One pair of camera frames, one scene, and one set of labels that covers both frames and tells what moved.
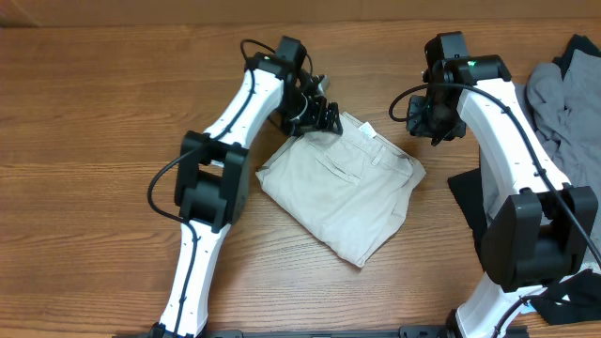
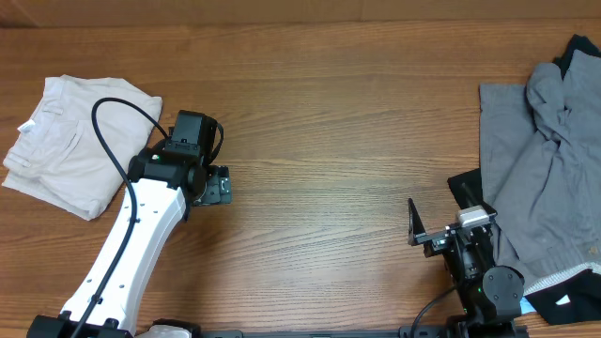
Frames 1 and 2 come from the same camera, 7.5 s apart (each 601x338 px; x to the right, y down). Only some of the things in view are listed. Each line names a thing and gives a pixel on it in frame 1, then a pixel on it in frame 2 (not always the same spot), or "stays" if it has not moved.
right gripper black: x=423 y=120 to x=437 y=236
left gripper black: x=315 y=119 to x=218 y=188
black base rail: x=408 y=331 stays
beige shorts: x=350 y=190 to x=58 y=155
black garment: x=575 y=299 stays
